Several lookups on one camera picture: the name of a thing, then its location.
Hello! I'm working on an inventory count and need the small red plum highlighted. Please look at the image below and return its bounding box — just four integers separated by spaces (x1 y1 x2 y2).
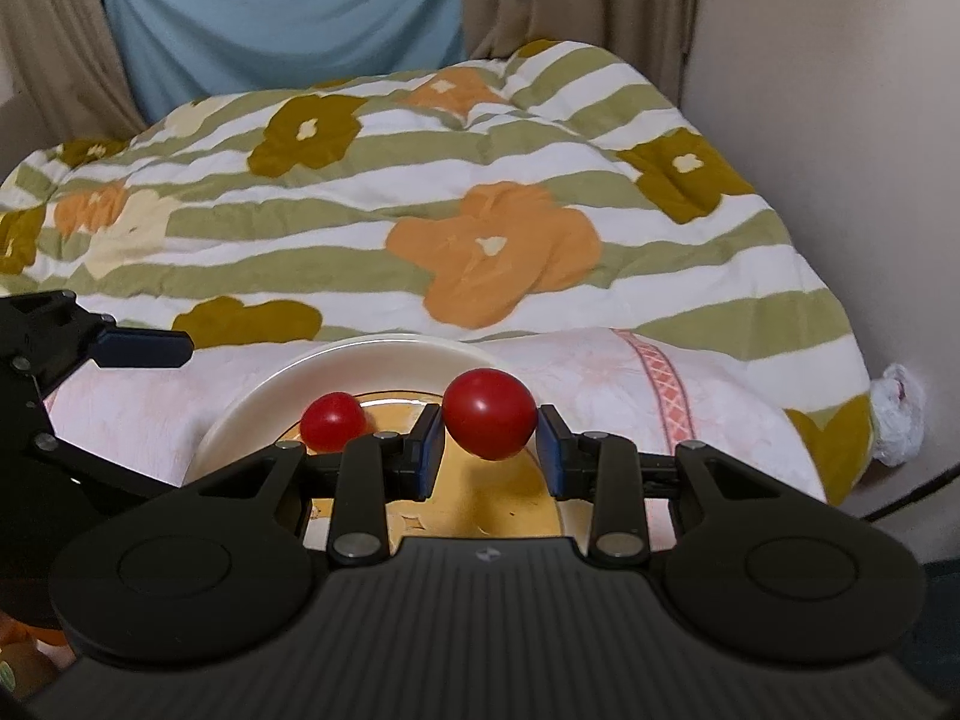
299 392 368 454

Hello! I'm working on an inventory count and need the large red plum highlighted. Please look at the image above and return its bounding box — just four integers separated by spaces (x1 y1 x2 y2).
441 367 537 461

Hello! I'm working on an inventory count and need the large orange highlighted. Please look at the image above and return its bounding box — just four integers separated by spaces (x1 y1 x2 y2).
0 614 75 700

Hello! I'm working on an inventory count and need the pink white towel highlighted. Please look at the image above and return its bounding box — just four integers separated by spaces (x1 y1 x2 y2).
49 330 822 539

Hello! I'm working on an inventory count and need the cream yellow bowl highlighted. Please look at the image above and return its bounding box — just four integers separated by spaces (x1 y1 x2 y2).
185 333 590 546

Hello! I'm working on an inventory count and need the floral striped duvet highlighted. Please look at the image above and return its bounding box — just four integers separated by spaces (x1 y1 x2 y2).
2 41 874 504

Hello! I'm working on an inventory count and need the beige left curtain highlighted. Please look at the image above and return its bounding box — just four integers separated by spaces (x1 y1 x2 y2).
2 0 146 142

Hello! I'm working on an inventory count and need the white plastic bag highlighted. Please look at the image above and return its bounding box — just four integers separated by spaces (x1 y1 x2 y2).
869 362 926 468

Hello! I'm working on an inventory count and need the blue hanging cloth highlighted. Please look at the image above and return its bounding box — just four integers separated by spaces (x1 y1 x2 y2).
104 0 467 124

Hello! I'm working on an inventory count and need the black cable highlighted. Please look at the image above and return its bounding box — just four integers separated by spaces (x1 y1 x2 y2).
860 463 960 525

